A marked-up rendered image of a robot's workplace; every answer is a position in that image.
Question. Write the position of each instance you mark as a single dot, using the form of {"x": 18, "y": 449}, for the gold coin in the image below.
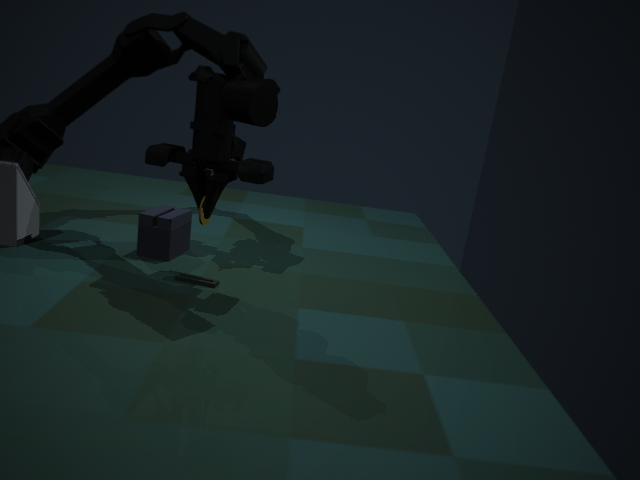
{"x": 202, "y": 219}

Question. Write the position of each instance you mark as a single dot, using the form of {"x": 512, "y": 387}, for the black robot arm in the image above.
{"x": 242, "y": 95}

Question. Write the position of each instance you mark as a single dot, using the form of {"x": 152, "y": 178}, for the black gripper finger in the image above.
{"x": 197, "y": 184}
{"x": 214, "y": 188}

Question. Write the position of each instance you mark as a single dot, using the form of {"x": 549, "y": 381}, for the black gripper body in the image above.
{"x": 211, "y": 149}

